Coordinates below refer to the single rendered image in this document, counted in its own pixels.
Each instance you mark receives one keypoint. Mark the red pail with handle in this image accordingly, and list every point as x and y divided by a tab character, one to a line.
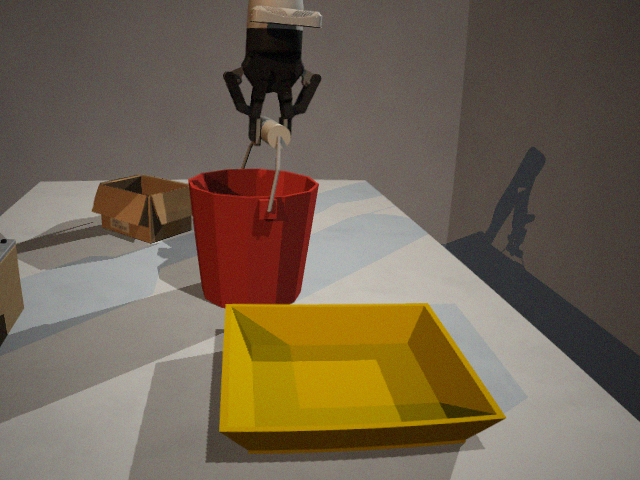
253	250

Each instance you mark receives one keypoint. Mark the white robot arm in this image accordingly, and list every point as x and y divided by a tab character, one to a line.
276	13

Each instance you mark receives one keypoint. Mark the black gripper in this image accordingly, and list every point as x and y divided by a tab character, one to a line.
269	71

